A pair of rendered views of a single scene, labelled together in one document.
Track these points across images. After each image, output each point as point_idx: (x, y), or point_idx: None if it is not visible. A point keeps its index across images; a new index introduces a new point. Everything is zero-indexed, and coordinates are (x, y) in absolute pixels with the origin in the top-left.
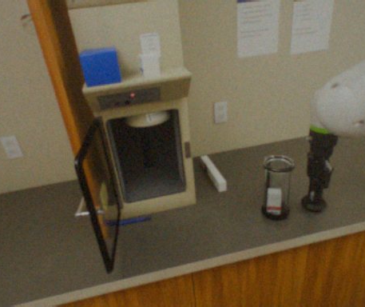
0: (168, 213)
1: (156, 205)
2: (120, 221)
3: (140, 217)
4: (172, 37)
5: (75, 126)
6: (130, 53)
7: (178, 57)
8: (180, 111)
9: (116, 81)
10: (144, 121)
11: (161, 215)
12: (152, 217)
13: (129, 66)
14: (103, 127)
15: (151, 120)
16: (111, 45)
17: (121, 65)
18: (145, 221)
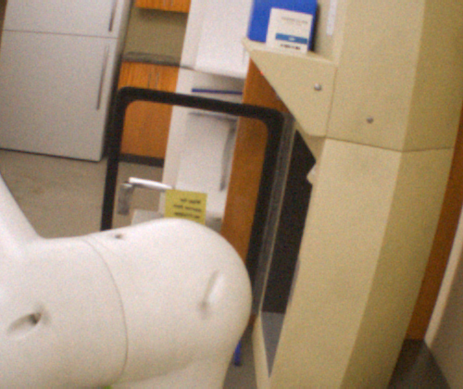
0: (245, 386)
1: (258, 362)
2: (248, 336)
3: (246, 356)
4: (344, 0)
5: (244, 97)
6: (324, 17)
7: (339, 43)
8: (316, 173)
9: (248, 35)
10: (314, 166)
11: (241, 378)
12: (241, 368)
13: (319, 40)
14: (291, 138)
15: (315, 170)
16: (321, 0)
17: (318, 34)
18: (232, 359)
